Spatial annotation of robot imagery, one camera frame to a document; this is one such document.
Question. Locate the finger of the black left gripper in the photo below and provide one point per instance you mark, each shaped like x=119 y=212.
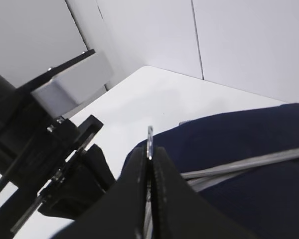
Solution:
x=84 y=184

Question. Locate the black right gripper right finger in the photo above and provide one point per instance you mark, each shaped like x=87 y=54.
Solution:
x=178 y=212

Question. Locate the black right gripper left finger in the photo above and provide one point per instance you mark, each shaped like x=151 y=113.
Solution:
x=120 y=213

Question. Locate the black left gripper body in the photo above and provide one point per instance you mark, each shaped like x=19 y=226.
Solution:
x=31 y=153

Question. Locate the navy blue lunch bag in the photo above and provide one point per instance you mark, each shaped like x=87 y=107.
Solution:
x=264 y=200

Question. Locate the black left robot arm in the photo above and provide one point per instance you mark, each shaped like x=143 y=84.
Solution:
x=16 y=106

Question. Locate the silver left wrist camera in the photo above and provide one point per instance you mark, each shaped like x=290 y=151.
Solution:
x=65 y=87

